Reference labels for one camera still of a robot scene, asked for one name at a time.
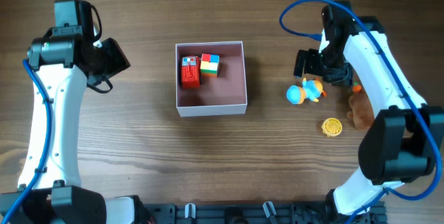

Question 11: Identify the blue and orange toy figure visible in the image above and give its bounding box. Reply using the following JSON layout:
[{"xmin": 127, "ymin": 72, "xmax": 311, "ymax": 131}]
[{"xmin": 286, "ymin": 78, "xmax": 327, "ymax": 105}]

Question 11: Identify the red toy robot car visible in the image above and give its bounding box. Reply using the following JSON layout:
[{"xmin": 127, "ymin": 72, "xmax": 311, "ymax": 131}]
[{"xmin": 180, "ymin": 55, "xmax": 200, "ymax": 89}]

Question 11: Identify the white box with pink interior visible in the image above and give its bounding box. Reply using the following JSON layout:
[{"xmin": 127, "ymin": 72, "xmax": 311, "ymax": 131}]
[{"xmin": 175, "ymin": 41, "xmax": 248, "ymax": 117}]

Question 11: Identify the colourful puzzle cube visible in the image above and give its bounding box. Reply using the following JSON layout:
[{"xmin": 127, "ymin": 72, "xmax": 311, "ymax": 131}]
[{"xmin": 200, "ymin": 53, "xmax": 220, "ymax": 77}]

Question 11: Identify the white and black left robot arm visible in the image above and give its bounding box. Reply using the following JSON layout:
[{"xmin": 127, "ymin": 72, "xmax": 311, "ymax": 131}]
[{"xmin": 1, "ymin": 0, "xmax": 153, "ymax": 223}]

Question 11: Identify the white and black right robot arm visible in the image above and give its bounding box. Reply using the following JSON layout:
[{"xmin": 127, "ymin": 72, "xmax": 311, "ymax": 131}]
[{"xmin": 287, "ymin": 0, "xmax": 443, "ymax": 220}]

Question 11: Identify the yellow round plastic toy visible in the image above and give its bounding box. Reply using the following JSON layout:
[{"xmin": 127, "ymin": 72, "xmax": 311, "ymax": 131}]
[{"xmin": 321, "ymin": 118, "xmax": 343, "ymax": 137}]

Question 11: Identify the brown plush toy with carrot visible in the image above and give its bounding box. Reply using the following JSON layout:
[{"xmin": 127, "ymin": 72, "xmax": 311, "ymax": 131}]
[{"xmin": 347, "ymin": 82, "xmax": 375, "ymax": 130}]

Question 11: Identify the blue right cable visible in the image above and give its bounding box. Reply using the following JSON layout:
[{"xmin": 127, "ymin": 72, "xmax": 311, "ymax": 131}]
[{"xmin": 279, "ymin": 0, "xmax": 443, "ymax": 224}]

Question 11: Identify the blue cable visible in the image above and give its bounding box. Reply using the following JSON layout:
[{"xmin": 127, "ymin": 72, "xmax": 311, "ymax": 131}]
[
  {"xmin": 0, "ymin": 58, "xmax": 53, "ymax": 224},
  {"xmin": 279, "ymin": 0, "xmax": 443, "ymax": 224}
]

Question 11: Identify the blue left cable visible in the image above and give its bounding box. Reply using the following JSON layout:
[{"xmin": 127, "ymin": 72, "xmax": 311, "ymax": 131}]
[{"xmin": 0, "ymin": 58, "xmax": 53, "ymax": 224}]

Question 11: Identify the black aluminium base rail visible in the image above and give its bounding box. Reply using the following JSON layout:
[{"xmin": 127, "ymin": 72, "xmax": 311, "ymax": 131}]
[{"xmin": 138, "ymin": 201, "xmax": 387, "ymax": 224}]

